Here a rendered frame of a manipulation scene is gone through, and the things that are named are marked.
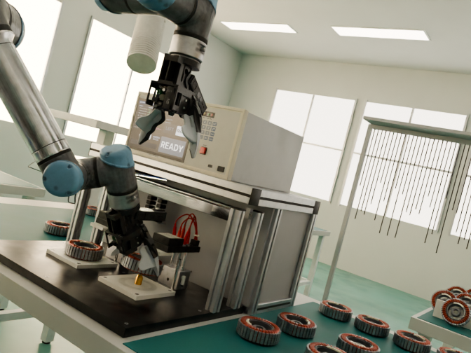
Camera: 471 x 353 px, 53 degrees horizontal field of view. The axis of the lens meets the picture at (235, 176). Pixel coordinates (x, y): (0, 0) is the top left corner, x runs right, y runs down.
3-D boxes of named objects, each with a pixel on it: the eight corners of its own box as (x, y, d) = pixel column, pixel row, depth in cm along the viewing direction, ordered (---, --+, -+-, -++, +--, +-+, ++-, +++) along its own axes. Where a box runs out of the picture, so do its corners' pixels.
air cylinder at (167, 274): (175, 290, 137) (180, 271, 137) (157, 281, 142) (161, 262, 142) (186, 288, 142) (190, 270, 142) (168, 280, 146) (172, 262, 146)
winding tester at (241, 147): (226, 180, 133) (244, 108, 133) (123, 150, 158) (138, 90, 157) (290, 193, 166) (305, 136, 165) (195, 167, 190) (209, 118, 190)
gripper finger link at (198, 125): (184, 137, 102) (174, 101, 104) (188, 139, 103) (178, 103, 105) (202, 129, 100) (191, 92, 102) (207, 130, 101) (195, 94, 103)
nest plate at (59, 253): (76, 269, 133) (78, 265, 133) (45, 252, 141) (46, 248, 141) (117, 267, 145) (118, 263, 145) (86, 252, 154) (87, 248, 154)
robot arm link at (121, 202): (123, 180, 123) (146, 187, 118) (126, 195, 124) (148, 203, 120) (100, 191, 117) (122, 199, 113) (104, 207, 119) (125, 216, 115)
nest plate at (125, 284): (135, 300, 119) (137, 295, 119) (97, 280, 128) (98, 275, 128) (174, 295, 132) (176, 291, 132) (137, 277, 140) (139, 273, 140)
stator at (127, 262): (140, 277, 122) (144, 262, 122) (111, 262, 128) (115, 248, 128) (168, 277, 131) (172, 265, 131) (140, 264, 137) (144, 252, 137)
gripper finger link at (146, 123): (119, 131, 104) (147, 101, 101) (136, 135, 109) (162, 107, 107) (126, 141, 103) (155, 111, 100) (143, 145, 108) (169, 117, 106)
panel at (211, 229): (247, 307, 138) (273, 208, 138) (101, 240, 176) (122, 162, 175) (249, 307, 139) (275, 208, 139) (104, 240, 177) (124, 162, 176)
